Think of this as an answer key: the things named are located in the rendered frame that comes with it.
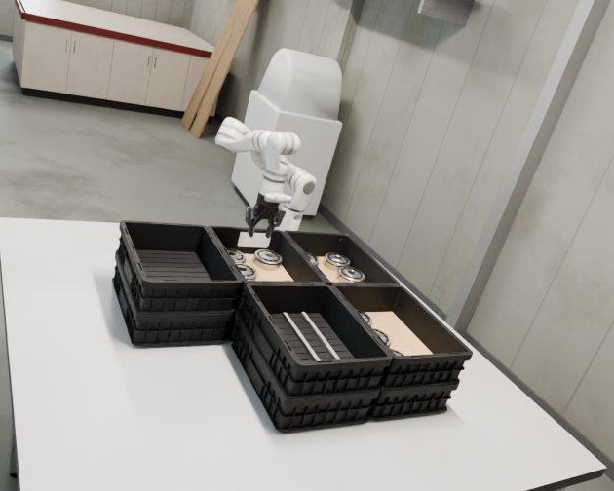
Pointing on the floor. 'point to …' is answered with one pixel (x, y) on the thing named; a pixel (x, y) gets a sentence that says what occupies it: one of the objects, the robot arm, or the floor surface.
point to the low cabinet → (106, 58)
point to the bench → (223, 402)
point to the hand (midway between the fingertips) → (259, 233)
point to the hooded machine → (294, 120)
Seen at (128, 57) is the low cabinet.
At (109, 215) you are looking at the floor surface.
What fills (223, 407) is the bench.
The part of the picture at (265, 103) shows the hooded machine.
